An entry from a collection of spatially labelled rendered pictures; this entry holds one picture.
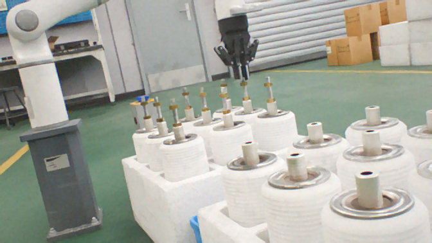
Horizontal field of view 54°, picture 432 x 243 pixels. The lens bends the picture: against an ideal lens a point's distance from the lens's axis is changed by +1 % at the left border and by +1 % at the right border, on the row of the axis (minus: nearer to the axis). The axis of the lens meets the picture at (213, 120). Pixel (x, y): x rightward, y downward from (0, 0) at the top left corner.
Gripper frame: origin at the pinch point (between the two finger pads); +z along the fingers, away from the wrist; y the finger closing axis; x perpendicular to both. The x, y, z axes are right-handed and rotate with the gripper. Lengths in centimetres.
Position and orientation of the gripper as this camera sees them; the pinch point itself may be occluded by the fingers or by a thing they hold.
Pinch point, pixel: (242, 73)
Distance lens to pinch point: 108.9
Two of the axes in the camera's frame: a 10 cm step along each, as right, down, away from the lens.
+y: -8.2, 2.4, -5.2
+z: 1.8, 9.7, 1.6
